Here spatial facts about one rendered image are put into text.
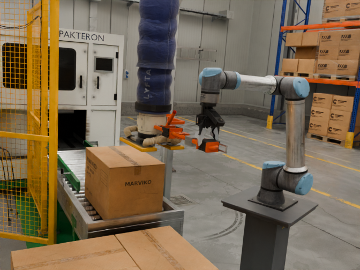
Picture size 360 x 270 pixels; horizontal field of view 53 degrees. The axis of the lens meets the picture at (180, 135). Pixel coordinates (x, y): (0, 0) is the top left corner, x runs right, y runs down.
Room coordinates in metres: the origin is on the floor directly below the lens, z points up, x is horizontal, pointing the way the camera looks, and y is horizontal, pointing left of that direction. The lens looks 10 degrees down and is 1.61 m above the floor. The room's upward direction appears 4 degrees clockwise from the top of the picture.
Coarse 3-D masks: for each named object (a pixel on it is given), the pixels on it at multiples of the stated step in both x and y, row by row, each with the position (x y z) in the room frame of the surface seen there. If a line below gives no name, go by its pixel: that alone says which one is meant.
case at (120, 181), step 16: (96, 160) 2.52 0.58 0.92; (112, 160) 2.44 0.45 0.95; (128, 160) 2.48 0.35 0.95; (144, 160) 2.51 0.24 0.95; (96, 176) 2.51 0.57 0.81; (112, 176) 2.27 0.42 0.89; (128, 176) 2.33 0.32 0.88; (144, 176) 2.38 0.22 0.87; (160, 176) 2.44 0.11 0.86; (96, 192) 2.50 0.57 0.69; (112, 192) 2.27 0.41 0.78; (128, 192) 2.33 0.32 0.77; (144, 192) 2.39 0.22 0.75; (160, 192) 2.45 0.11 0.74; (96, 208) 2.48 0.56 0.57; (112, 208) 2.28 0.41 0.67; (128, 208) 2.33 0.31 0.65; (144, 208) 2.39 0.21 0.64; (160, 208) 2.45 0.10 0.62
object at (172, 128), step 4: (164, 128) 2.01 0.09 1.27; (168, 128) 2.05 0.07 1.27; (172, 128) 1.99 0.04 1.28; (176, 128) 2.00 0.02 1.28; (180, 128) 2.01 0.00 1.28; (164, 132) 2.03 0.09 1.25; (168, 132) 1.99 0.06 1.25; (164, 136) 2.01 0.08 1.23; (168, 136) 1.98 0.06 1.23; (172, 136) 1.99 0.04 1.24
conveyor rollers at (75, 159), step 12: (48, 156) 3.94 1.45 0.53; (60, 156) 3.93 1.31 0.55; (72, 156) 3.99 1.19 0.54; (84, 156) 4.05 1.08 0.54; (72, 168) 3.54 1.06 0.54; (84, 168) 3.53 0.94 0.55; (84, 180) 3.17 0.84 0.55; (84, 192) 2.89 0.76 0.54; (84, 204) 2.62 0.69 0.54; (96, 216) 2.40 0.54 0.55
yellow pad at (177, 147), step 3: (159, 144) 2.25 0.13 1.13; (168, 144) 2.18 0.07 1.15; (171, 144) 2.19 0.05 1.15; (177, 144) 2.20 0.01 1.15; (165, 147) 2.18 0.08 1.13; (168, 147) 2.15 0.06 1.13; (171, 147) 2.13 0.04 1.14; (174, 147) 2.14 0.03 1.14; (177, 147) 2.15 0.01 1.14; (180, 147) 2.16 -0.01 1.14; (183, 147) 2.18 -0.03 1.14
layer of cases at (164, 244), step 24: (96, 240) 2.06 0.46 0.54; (120, 240) 2.08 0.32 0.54; (144, 240) 2.11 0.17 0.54; (168, 240) 2.13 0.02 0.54; (24, 264) 1.74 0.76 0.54; (48, 264) 1.76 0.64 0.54; (72, 264) 1.78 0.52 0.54; (96, 264) 1.79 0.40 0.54; (120, 264) 1.81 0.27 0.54; (144, 264) 1.83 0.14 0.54; (168, 264) 1.85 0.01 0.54; (192, 264) 1.87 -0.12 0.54
